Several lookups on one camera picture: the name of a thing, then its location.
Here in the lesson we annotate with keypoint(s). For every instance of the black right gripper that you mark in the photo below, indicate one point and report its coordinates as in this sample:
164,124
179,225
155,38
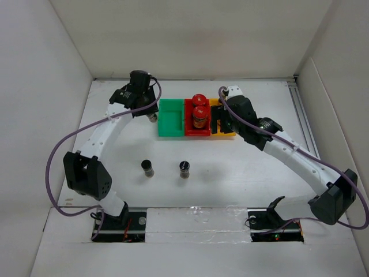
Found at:
218,112

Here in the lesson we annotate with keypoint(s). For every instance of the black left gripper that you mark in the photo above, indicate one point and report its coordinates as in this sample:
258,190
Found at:
151,109

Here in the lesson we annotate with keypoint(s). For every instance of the red-lid chili sauce jar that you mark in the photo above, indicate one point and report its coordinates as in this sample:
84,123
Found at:
199,100

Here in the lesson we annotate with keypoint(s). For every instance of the taped black-cap spice bottle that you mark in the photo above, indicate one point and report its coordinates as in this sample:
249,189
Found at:
184,168

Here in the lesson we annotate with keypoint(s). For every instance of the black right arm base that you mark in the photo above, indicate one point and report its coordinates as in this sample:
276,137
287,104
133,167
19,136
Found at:
266,225

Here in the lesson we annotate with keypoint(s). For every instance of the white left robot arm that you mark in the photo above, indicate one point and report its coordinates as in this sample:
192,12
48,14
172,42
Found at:
84,170

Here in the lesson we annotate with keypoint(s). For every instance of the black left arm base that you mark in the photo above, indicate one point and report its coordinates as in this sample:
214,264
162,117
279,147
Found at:
132,230

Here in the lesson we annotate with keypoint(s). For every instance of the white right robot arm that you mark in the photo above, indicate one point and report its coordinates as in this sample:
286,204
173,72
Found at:
334,191

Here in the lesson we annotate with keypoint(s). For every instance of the red plastic bin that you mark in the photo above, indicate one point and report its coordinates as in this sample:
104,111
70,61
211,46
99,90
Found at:
189,129

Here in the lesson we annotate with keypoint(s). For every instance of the green plastic bin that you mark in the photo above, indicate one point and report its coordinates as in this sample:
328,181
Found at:
171,121

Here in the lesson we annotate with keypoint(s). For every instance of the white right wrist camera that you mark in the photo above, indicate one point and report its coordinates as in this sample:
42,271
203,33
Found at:
233,91

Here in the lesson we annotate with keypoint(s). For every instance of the aluminium table rail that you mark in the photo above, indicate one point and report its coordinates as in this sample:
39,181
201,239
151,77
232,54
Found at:
302,117

